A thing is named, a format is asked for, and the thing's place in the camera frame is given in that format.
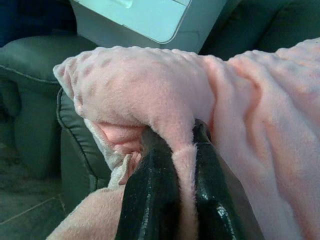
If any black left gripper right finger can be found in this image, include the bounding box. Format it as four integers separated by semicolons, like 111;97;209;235
193;118;251;240

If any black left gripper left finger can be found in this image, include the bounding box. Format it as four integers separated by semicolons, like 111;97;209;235
115;129;181;240

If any pink dotted plush pillow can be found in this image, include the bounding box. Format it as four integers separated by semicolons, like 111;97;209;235
45;36;320;240

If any dark green leather sofa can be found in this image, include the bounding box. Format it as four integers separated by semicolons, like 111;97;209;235
0;0;320;201

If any white plastic box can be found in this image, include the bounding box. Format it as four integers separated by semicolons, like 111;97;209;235
69;0;228;55

